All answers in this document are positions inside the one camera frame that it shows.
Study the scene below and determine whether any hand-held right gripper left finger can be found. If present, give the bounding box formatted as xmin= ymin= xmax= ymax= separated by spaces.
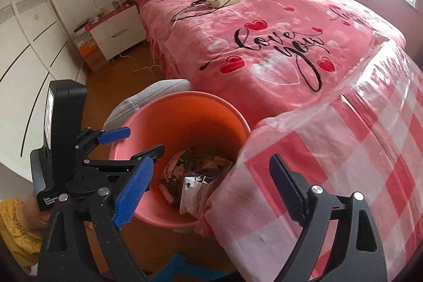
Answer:
xmin=39 ymin=155 xmax=155 ymax=282

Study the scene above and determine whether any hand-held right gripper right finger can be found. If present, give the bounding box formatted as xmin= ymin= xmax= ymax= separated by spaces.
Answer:
xmin=269 ymin=154 xmax=387 ymax=282

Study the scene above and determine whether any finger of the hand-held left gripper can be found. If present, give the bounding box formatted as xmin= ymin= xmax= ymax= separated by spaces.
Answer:
xmin=75 ymin=127 xmax=132 ymax=157
xmin=66 ymin=144 xmax=166 ymax=200

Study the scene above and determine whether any white purple foil bag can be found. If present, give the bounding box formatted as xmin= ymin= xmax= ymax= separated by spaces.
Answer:
xmin=180 ymin=174 xmax=217 ymax=220

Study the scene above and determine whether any salmon pink plastic bin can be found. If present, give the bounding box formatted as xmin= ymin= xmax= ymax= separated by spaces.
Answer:
xmin=109 ymin=91 xmax=251 ymax=230

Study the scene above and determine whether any pile of wrappers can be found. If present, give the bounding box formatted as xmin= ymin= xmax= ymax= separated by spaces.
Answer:
xmin=159 ymin=147 xmax=234 ymax=206

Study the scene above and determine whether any person's left forearm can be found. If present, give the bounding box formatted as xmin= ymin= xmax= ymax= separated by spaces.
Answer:
xmin=0 ymin=194 xmax=53 ymax=272

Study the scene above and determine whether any grey cloth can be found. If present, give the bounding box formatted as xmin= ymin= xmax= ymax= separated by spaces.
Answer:
xmin=104 ymin=79 xmax=192 ymax=131

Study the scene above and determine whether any orange cardboard box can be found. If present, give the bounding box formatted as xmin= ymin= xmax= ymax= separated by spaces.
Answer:
xmin=77 ymin=41 xmax=108 ymax=73

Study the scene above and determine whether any blue floor tape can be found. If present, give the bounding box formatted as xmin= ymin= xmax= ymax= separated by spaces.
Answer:
xmin=162 ymin=254 xmax=232 ymax=282

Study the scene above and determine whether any white red nightstand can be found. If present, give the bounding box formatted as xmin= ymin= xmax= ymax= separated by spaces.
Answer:
xmin=74 ymin=3 xmax=146 ymax=59

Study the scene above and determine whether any pink heart print blanket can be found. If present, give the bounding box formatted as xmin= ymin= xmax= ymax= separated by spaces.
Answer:
xmin=137 ymin=0 xmax=407 ymax=114

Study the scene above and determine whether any white power strip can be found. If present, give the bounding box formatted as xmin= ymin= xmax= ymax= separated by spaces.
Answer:
xmin=206 ymin=0 xmax=243 ymax=8

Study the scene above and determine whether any white cord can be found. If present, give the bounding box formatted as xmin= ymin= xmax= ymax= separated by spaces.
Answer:
xmin=132 ymin=52 xmax=162 ymax=74

